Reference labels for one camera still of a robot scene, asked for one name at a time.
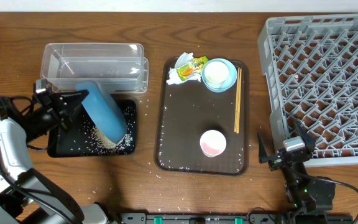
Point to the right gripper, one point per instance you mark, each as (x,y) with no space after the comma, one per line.
(275,163)

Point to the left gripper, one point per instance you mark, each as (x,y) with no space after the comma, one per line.
(52,109)

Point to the dark blue plate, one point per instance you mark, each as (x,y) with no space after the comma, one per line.
(103,110)

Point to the pile of white rice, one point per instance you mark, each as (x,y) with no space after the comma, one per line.
(104,141)

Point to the pink cup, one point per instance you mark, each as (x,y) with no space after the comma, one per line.
(212,143)

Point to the white cup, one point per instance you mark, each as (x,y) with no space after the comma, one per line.
(216,73)

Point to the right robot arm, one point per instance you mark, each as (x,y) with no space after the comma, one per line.
(311,198)

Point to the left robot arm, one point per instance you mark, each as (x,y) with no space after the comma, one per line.
(20,183)

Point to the black waste tray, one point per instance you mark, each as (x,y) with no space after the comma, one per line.
(76,143)

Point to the grey dishwasher rack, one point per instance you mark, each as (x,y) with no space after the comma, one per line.
(311,67)

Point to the left wooden chopstick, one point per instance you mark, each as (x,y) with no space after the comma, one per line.
(236,121)

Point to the wooden chopstick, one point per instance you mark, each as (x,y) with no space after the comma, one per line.
(236,121)
(240,100)

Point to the clear plastic bin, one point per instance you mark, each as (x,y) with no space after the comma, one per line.
(117,67)

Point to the right wooden chopstick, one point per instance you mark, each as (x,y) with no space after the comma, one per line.
(240,100)

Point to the dark brown serving tray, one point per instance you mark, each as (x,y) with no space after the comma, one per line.
(186,112)

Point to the light blue small bowl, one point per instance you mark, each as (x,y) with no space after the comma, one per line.
(230,80)

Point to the crumpled white tissue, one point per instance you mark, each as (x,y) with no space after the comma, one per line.
(173,76)

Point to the green yellow snack wrapper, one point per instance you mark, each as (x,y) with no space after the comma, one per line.
(192,68)

